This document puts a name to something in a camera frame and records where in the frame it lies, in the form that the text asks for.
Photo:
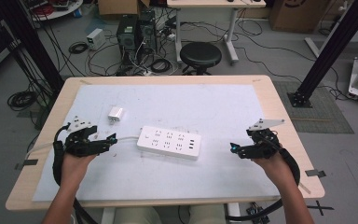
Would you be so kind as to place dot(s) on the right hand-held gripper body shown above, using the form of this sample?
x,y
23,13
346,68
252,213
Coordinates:
x,y
261,146

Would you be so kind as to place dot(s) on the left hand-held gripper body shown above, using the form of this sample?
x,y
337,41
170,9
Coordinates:
x,y
80,146

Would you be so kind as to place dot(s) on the person's left hand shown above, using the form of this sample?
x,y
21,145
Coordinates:
x,y
76,169

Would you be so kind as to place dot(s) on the person's right hand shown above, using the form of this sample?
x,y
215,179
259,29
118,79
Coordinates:
x,y
272,169

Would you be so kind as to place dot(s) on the white charger plug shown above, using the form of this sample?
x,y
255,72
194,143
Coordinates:
x,y
115,114

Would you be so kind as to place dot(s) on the wooden table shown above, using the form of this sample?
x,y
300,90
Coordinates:
x,y
289,155

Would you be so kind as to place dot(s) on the grey tape strip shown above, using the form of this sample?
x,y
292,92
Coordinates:
x,y
315,173
28,162

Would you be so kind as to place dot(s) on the white power strip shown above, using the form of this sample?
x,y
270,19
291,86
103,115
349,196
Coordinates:
x,y
169,142

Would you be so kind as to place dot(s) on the grey floor mat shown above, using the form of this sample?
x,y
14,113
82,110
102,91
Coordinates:
x,y
320,115

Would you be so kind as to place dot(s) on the white table mat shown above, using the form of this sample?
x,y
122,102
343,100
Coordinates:
x,y
174,102

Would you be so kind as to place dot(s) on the black tape cross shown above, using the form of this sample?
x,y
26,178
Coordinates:
x,y
320,207

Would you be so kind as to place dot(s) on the black round stool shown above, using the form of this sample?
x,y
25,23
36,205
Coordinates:
x,y
200,55

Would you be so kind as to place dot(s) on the white power supply box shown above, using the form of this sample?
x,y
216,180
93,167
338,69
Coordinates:
x,y
95,39

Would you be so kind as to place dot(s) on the black computer tower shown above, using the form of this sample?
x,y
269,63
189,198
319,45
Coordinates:
x,y
127,34
147,31

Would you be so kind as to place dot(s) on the large cardboard box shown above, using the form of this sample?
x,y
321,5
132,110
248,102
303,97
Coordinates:
x,y
298,15

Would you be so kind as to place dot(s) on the round white table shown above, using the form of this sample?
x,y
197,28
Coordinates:
x,y
56,7

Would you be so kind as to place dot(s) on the white desk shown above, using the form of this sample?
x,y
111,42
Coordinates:
x,y
214,3

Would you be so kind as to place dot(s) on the black metal post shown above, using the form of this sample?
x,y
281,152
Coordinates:
x,y
34,46
332,49

